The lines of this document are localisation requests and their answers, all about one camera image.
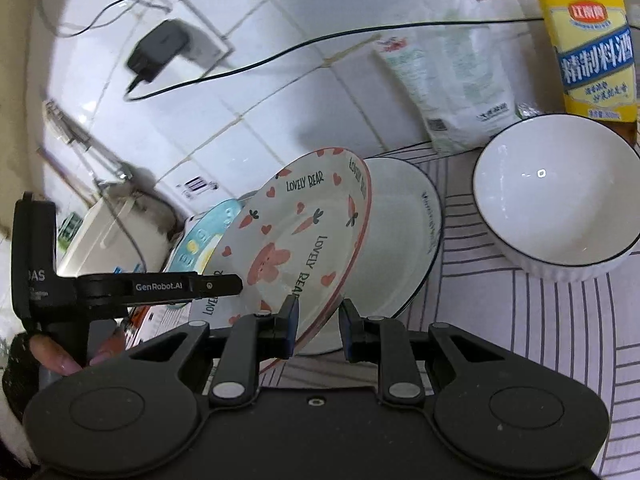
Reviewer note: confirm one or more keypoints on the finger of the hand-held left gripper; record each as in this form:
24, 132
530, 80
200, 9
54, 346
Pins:
160, 287

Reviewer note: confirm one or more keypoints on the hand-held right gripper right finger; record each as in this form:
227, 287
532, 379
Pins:
348, 337

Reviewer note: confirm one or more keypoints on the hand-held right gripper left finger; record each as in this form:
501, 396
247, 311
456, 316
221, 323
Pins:
289, 332

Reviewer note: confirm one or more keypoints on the blue egg print plate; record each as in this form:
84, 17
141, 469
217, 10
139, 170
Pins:
200, 245

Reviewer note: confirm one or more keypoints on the pink bear print plate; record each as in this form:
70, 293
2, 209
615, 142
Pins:
300, 240

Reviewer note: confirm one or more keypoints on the white plate with black rim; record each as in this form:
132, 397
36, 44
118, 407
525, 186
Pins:
395, 240

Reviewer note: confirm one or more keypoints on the white bowl with black rim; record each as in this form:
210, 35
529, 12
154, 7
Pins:
550, 200

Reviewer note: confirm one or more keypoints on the person's left hand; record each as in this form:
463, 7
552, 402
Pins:
52, 355

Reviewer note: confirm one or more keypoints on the printed cardboard box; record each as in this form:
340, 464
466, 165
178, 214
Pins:
165, 317

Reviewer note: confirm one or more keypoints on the white kitchen appliance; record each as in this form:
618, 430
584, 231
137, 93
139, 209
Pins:
110, 240

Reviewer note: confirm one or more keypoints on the metal faucet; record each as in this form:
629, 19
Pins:
85, 145

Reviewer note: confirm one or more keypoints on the striped tablecloth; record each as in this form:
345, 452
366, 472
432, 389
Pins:
475, 320

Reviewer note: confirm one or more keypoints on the black power adapter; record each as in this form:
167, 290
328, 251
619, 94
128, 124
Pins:
157, 50

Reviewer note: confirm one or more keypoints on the white plastic seasoning bag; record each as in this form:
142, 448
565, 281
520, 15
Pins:
450, 85

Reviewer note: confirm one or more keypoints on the yellow label cooking wine bottle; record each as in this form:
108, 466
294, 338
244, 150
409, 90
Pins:
590, 60

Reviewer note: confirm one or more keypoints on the white wall socket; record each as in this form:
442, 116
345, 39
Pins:
210, 45

